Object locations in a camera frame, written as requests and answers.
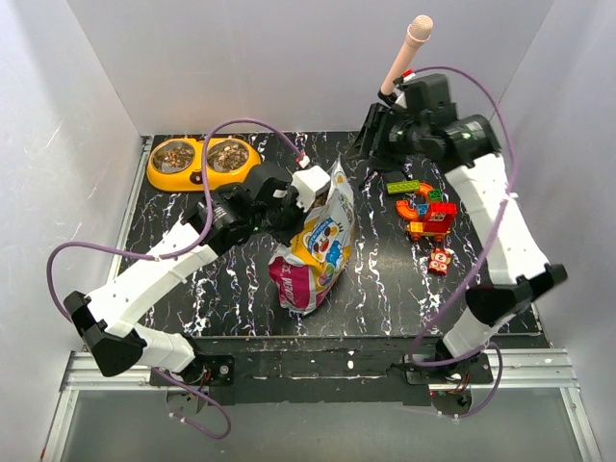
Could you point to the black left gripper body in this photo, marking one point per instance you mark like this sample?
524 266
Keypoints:
281 223

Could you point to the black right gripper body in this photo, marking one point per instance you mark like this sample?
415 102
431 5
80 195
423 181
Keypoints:
399 138

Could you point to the cat food bag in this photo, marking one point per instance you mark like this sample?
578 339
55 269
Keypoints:
306 269

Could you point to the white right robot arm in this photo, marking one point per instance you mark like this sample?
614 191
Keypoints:
467 152

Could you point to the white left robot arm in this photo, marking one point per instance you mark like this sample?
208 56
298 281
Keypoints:
107 319

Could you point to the yellow double pet bowl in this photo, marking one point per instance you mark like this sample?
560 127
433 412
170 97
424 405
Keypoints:
176 165

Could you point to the lime green toy plate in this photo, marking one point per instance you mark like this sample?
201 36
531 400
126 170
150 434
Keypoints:
403 187

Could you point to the green toy brick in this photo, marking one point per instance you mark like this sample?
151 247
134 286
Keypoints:
435 195

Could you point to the red toy brick vehicle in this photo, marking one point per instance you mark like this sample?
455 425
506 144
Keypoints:
432 220

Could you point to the pink microphone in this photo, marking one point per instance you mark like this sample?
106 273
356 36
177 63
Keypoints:
417 34

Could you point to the red number toy block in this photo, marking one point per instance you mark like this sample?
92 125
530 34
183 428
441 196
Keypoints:
439 261

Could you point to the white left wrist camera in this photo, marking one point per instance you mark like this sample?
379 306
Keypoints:
310 183

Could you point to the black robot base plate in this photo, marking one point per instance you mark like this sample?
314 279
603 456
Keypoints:
327 369

